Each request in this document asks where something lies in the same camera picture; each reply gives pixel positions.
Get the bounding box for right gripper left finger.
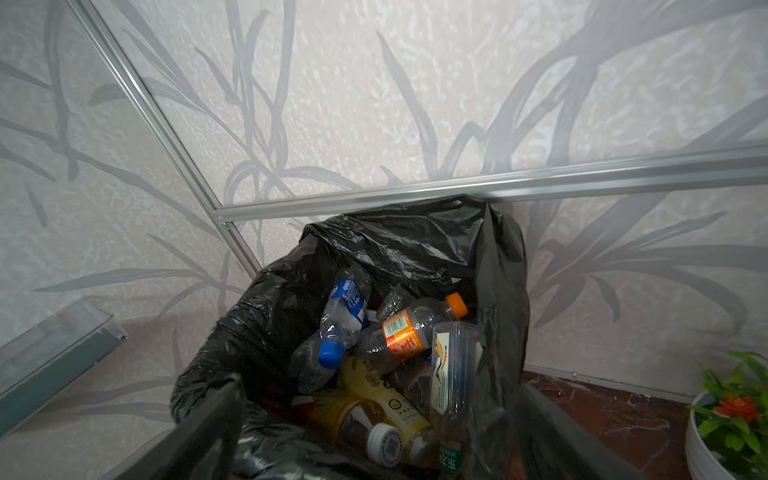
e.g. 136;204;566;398
115;378;246;479

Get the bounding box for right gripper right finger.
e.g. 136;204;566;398
512;384;642;480

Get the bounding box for blue label clear bottle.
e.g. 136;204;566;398
429;321;482;479

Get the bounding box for red yellow tea bottle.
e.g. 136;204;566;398
301;357;438;469

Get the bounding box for orange label clear bottle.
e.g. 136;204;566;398
352;293;469;375

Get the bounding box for small pepsi bottle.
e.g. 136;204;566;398
288;262;372;394

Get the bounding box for black bin liner bag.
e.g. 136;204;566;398
170;196;530;479

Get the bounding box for white potted artificial flowers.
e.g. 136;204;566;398
685;351;767;479

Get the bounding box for clear acrylic wall shelf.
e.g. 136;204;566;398
1;297;128;437

